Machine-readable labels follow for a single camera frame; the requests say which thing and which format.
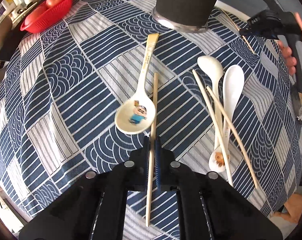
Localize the white ceramic spoon bear handle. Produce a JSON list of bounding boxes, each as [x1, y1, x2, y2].
[[208, 64, 244, 173]]

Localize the white ceramic spoon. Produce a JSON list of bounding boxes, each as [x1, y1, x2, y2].
[[197, 56, 223, 149]]

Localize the wooden chopstick crossed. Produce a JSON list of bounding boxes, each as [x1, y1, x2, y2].
[[192, 69, 234, 187], [206, 86, 259, 190]]

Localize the wooden chopstick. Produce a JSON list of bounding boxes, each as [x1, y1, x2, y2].
[[222, 9, 257, 55], [145, 73, 159, 227]]

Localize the right hand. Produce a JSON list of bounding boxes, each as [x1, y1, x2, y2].
[[277, 12, 302, 77]]

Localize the black steel utensil cup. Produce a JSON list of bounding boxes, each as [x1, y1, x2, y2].
[[152, 0, 217, 33]]

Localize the cartoon printed ceramic spoon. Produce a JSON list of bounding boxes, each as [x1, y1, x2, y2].
[[115, 34, 159, 135]]

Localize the blue white patterned tablecloth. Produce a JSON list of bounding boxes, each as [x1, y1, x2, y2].
[[0, 0, 302, 240]]

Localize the red plastic fruit basket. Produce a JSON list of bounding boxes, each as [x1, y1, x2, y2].
[[20, 0, 73, 34]]

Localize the red apple lower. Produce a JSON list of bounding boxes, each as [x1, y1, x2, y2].
[[24, 5, 47, 25]]

